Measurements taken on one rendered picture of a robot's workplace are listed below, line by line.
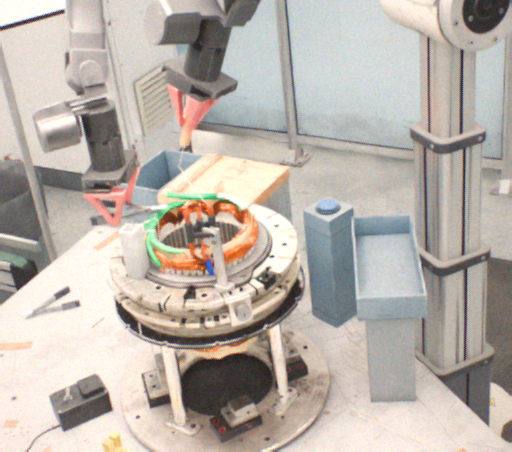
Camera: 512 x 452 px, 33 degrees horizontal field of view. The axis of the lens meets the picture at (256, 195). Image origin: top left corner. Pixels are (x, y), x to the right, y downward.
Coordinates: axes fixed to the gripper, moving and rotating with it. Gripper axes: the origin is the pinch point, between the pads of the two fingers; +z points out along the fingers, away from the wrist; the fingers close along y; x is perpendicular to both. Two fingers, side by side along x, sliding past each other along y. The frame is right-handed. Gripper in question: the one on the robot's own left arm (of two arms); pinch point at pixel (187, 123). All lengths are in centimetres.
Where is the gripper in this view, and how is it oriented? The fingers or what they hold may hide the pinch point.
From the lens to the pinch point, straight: 134.8
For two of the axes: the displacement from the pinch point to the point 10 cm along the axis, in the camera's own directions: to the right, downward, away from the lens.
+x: 5.3, -3.6, 7.7
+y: 8.1, 4.9, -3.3
